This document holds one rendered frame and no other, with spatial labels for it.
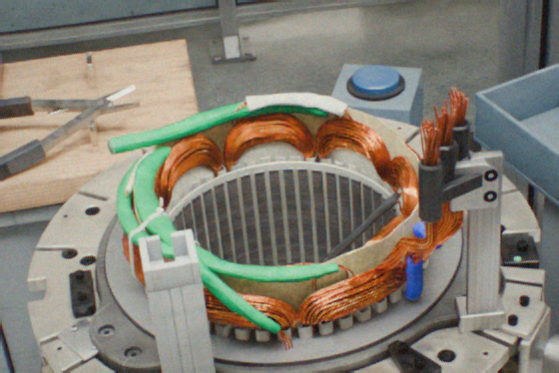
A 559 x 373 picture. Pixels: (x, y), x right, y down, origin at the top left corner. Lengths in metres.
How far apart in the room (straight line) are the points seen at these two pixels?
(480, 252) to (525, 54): 0.51
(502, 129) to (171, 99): 0.26
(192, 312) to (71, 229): 0.19
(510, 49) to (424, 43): 2.07
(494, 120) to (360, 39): 2.32
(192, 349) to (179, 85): 0.39
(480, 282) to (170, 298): 0.17
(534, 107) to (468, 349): 0.36
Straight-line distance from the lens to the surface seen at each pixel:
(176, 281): 0.60
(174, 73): 0.99
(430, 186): 0.58
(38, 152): 0.89
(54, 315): 0.72
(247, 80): 3.08
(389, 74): 1.00
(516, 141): 0.91
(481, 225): 0.63
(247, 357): 0.65
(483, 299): 0.66
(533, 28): 1.12
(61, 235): 0.78
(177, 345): 0.62
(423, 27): 3.28
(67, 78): 1.01
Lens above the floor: 1.55
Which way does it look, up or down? 36 degrees down
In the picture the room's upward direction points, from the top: 5 degrees counter-clockwise
